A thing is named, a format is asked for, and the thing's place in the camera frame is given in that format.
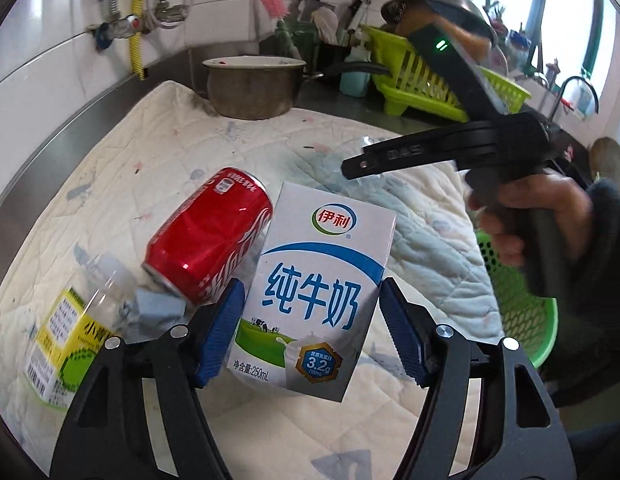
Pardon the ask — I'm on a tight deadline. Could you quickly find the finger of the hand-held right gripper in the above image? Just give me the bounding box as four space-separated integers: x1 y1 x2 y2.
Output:
341 119 497 182

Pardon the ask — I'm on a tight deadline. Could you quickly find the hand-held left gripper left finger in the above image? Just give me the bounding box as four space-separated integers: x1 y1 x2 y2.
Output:
50 277 248 480

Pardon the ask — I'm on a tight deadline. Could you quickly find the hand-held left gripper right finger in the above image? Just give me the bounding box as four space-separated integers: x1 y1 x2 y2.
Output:
380 276 578 480

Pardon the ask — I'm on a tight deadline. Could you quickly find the white and blue milk carton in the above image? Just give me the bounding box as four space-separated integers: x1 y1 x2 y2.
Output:
229 181 397 403

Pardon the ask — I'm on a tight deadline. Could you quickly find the person's right forearm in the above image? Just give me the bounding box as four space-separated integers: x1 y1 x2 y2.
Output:
550 179 620 413

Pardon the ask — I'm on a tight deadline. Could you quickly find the person's right hand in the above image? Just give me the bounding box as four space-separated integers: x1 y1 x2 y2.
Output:
467 169 597 272

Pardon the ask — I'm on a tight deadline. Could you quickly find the green dish rack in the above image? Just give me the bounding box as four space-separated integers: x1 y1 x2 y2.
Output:
359 24 534 122

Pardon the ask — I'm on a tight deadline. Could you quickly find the crumpled grey paper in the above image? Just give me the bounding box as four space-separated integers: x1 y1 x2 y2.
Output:
116 286 187 342

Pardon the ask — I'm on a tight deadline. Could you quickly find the black curved faucet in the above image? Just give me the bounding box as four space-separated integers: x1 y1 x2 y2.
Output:
556 75 600 122

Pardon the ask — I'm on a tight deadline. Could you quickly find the red soda can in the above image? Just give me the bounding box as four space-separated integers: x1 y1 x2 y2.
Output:
141 166 275 306

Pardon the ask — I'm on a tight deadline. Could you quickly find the teal soap bottle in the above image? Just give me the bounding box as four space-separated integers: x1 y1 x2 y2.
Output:
339 29 373 99

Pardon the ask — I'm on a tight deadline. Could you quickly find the green mesh basket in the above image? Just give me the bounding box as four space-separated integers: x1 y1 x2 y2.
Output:
474 229 559 369

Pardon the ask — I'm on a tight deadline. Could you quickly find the clear bottle with yellow label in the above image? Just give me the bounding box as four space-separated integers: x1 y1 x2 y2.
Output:
22 245 143 412

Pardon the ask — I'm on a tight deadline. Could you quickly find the white spatula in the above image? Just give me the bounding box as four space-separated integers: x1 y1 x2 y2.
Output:
312 9 339 45

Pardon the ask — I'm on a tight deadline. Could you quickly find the metal pot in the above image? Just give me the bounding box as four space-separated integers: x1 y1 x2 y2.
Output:
202 56 325 121

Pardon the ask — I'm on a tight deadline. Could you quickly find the white quilted cloth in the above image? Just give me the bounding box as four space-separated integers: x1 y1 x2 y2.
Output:
0 80 507 480

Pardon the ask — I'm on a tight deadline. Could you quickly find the pink bottle brush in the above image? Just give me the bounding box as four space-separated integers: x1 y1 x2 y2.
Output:
257 0 287 28

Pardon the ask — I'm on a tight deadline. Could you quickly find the metal pipe valve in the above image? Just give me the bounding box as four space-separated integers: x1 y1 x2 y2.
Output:
86 4 191 52

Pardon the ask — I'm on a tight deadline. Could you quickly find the yellow gas hose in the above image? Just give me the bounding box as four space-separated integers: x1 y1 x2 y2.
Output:
130 0 151 82

